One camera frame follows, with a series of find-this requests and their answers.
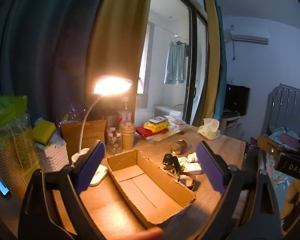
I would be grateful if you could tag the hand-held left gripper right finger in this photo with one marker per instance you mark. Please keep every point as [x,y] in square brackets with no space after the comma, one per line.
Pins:
[211,167]

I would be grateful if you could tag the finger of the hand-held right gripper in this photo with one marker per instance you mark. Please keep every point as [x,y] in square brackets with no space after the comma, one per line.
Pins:
[270,148]
[290,141]

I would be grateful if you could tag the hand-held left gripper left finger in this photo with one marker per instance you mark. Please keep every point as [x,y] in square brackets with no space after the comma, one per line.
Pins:
[90,170]

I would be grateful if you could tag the white charger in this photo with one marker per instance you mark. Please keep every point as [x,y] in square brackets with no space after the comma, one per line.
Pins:
[192,168]

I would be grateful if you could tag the white pill bottle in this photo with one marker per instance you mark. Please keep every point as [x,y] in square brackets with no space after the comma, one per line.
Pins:
[193,157]

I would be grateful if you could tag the dark wristwatch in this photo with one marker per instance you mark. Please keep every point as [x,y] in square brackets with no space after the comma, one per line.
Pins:
[188,182]

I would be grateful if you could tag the black flashlight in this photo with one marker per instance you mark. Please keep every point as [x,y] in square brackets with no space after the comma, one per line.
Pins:
[176,166]

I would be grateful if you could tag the metal tin can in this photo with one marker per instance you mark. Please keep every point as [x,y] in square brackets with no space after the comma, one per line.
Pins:
[178,147]

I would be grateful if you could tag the black car key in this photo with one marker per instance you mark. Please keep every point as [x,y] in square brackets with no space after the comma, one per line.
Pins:
[167,159]

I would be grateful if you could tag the cardboard box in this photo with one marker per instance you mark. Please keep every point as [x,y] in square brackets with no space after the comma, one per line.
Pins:
[140,187]

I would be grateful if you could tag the person's left hand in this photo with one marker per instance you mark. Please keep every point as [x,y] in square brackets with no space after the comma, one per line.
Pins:
[147,233]

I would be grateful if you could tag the light blue blanket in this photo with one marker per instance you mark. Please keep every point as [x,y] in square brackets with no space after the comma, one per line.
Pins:
[277,132]

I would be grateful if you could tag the blue printed bedsheet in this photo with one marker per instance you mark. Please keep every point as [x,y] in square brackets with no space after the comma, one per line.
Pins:
[282,182]

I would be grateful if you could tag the brown lamp carton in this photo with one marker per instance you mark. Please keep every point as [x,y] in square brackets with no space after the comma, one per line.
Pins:
[72,140]

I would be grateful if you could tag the tissue pack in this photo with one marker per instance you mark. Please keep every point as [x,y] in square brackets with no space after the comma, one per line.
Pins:
[210,131]

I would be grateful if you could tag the clear glass jar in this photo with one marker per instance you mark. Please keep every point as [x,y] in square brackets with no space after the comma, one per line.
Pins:
[113,142]

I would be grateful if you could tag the grey padded headboard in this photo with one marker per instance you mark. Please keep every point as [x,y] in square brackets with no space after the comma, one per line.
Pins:
[285,105]

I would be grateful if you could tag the white woven plastic basket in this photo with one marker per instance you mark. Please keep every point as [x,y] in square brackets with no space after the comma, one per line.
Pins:
[52,157]

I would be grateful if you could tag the black scissors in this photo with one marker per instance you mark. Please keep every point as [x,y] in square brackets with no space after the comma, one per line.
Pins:
[181,132]

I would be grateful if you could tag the white monitor stand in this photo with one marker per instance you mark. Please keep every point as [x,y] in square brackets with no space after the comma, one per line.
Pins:
[230,122]

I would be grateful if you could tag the stack of brown paper cups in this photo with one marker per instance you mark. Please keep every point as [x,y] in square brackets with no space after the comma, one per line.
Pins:
[128,137]

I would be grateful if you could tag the beige paper folder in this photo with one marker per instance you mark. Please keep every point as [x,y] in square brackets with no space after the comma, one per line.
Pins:
[165,136]

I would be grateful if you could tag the small white boxes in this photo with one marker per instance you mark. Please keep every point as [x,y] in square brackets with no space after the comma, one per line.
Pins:
[176,122]

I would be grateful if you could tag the black monitor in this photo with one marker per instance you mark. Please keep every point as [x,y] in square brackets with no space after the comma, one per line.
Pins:
[237,100]

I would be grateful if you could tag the yellow green sponge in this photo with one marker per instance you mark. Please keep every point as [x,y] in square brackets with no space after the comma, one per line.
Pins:
[43,130]

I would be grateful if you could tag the clear plastic bottle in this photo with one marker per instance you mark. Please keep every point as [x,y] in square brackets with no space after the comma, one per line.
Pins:
[125,117]

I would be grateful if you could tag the red book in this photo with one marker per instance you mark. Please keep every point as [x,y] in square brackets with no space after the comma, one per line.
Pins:
[142,131]

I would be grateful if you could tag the yellow packet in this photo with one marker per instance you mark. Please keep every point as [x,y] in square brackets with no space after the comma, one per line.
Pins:
[156,127]

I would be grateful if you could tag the white round-dial device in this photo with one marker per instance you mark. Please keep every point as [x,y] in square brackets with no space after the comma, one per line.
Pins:
[157,120]

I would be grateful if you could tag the white microwave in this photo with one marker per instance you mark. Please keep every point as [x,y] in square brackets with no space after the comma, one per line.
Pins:
[162,111]

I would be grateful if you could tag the white gooseneck desk lamp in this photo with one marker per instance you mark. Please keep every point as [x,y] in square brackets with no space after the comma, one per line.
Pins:
[112,85]

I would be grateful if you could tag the bagged paper cups green label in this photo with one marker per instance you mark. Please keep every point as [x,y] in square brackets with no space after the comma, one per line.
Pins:
[7,135]

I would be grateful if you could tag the teal curtain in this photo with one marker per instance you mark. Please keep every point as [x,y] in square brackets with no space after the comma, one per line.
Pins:
[222,67]

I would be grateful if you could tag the narrow yellow curtain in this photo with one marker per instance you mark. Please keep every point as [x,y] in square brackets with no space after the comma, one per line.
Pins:
[212,55]

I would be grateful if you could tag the hanging light green garment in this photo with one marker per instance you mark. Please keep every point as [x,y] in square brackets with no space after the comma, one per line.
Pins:
[176,62]

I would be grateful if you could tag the white air conditioner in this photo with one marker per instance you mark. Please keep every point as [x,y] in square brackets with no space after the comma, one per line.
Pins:
[250,36]

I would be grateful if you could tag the dark blue curtain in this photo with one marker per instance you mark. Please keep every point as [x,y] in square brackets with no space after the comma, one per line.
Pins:
[40,42]

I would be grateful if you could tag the wide yellow curtain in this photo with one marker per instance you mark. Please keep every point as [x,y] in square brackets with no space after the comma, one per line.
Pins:
[120,30]

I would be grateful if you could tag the black sliding door frame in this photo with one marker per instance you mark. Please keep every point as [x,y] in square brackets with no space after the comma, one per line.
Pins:
[191,67]

